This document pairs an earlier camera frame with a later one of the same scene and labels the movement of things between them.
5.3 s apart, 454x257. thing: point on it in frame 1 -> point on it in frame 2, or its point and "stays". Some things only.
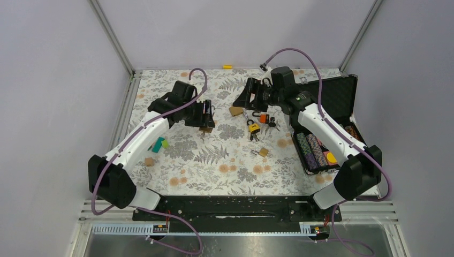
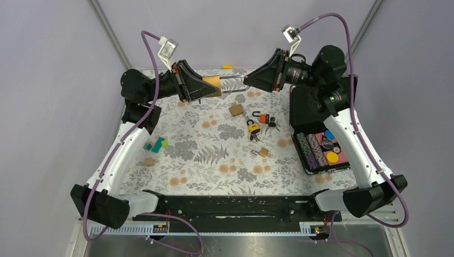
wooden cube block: x=149 y=161 stays
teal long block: x=157 y=144 stays
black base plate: x=239 y=214 stays
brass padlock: x=235 y=111 stays
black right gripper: x=254 y=86 -> x=263 y=77
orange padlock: x=264 y=118 stays
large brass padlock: x=207 y=129 -> x=215 y=81
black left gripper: x=205 y=119 -> x=196 y=89
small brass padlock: x=263 y=152 stays
